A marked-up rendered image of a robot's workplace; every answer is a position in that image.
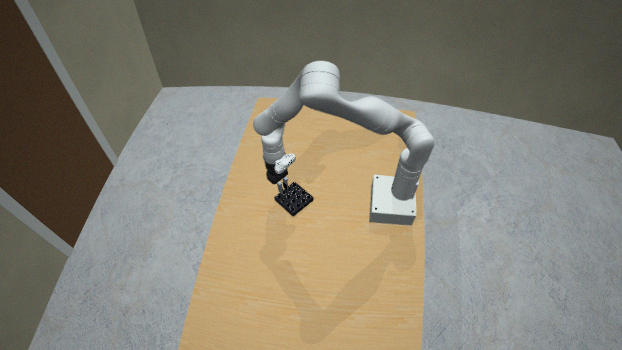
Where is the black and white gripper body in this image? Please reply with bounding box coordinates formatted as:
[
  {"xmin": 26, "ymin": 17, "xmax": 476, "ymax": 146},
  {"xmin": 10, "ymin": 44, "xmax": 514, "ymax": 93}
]
[{"xmin": 263, "ymin": 146, "xmax": 296, "ymax": 184}]

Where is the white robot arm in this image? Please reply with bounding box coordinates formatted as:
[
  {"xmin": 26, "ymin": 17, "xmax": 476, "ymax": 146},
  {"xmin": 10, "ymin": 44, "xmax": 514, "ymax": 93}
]
[{"xmin": 253, "ymin": 61, "xmax": 435, "ymax": 201}]

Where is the black knob box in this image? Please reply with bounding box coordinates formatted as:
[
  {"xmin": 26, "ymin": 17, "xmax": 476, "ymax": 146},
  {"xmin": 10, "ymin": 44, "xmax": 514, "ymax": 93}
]
[{"xmin": 274, "ymin": 181, "xmax": 314, "ymax": 216}]

